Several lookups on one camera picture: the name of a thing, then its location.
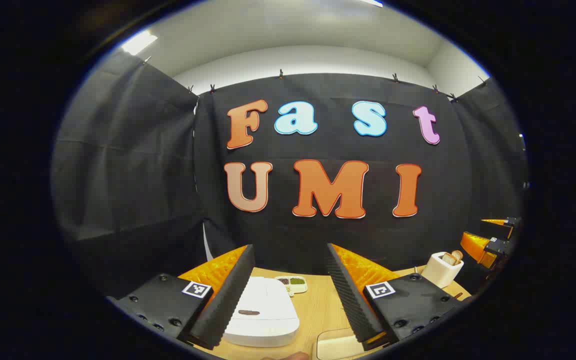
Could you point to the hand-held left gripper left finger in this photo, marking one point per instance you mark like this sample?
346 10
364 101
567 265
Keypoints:
228 300

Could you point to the toasted bread slice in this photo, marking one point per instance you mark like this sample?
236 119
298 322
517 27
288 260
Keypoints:
458 255
449 259

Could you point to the ceiling light panel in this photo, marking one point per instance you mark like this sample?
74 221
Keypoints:
138 42

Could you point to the white toaster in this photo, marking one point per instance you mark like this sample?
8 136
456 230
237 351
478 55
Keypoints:
440 274

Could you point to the white divided bean dish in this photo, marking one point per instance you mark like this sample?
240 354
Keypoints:
295 283

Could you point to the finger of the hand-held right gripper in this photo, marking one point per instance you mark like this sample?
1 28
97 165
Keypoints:
478 247
498 221

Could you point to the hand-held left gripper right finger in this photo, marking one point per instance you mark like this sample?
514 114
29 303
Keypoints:
350 300

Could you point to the white rice cooker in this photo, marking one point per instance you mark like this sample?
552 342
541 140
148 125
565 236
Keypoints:
268 310

